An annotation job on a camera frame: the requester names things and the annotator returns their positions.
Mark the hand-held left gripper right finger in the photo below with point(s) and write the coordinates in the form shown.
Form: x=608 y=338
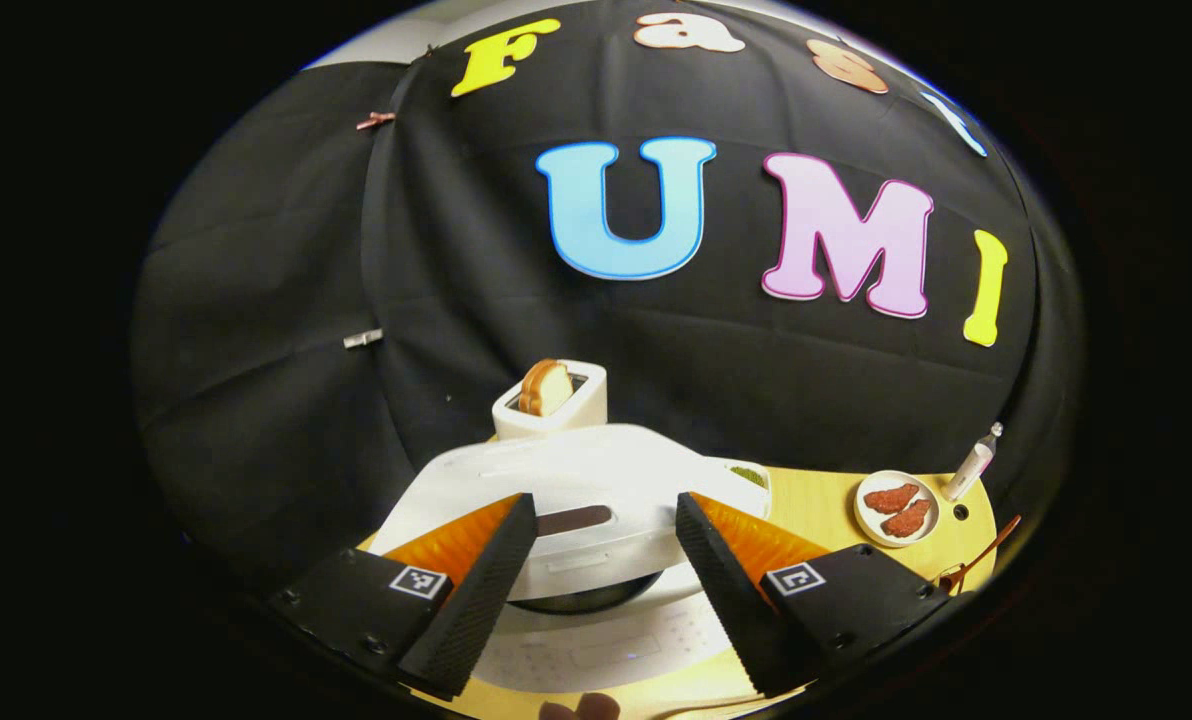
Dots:
x=731 y=600

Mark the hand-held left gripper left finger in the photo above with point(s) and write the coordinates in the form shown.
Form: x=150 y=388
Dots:
x=476 y=600

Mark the white rice cooker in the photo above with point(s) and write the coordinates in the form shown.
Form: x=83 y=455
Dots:
x=576 y=470

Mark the brown wooden spoon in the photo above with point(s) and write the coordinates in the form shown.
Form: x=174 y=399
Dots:
x=986 y=550

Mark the white divided grain dish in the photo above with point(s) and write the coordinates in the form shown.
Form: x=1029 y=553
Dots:
x=749 y=476

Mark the white round plate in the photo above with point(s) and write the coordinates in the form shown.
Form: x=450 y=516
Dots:
x=868 y=525

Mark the red meat piece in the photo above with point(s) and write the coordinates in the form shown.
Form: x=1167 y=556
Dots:
x=908 y=518
x=891 y=497

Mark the white toaster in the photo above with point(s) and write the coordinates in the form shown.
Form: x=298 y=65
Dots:
x=581 y=410

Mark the toasted bread slice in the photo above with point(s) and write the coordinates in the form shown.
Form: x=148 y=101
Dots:
x=546 y=390

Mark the small clear bottle pink label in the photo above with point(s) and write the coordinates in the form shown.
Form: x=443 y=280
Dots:
x=968 y=470

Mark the black backdrop cloth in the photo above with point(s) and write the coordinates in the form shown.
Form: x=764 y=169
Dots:
x=456 y=330

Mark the white clothes peg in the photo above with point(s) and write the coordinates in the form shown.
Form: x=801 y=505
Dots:
x=363 y=338

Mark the pink clothes peg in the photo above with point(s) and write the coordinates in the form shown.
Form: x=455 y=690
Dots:
x=376 y=120

